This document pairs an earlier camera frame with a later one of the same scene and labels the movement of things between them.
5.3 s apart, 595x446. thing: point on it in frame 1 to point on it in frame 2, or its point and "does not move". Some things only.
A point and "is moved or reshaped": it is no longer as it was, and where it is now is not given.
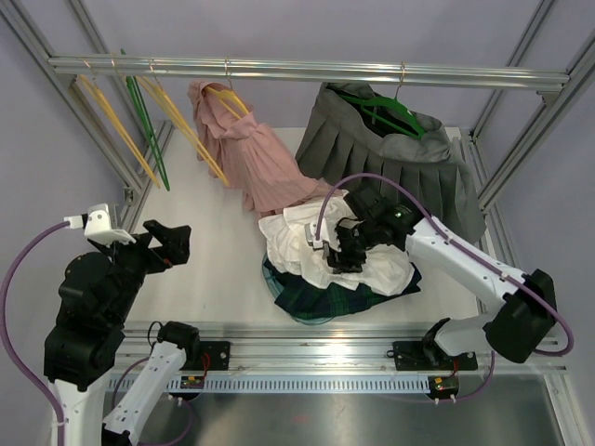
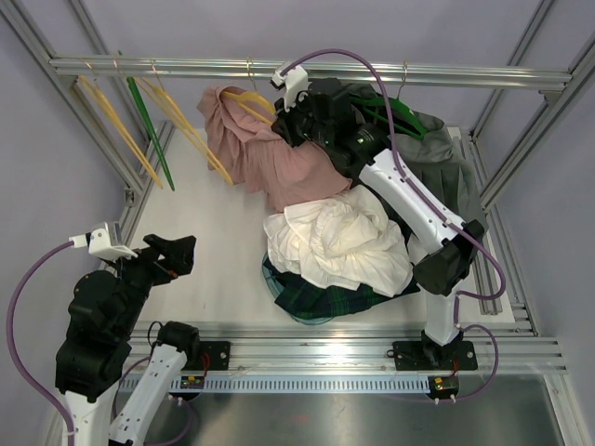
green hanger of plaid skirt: x=147 y=130 does not move
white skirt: x=383 y=270 does not move
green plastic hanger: x=421 y=133 does not move
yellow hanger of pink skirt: x=229 y=98 to x=253 y=102
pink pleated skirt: x=250 y=155 is moved or reshaped
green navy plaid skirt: x=302 y=298 does not move
